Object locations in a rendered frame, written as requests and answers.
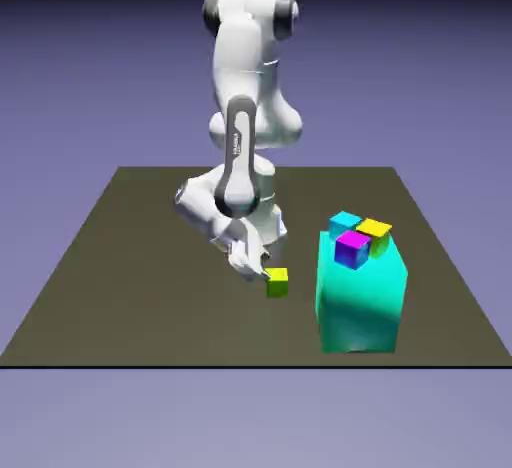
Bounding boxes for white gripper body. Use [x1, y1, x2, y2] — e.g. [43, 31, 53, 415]
[226, 222, 272, 282]

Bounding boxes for small lime green cube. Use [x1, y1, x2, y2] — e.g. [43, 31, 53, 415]
[265, 267, 290, 299]

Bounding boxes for small cyan cube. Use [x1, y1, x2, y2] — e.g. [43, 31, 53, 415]
[328, 210, 364, 242]

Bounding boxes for small magenta cube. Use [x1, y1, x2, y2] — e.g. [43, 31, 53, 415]
[333, 229, 373, 272]

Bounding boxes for small yellow cube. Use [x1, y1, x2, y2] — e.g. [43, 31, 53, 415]
[355, 217, 394, 261]

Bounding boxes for large teal box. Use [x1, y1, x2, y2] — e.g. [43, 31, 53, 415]
[314, 230, 410, 355]

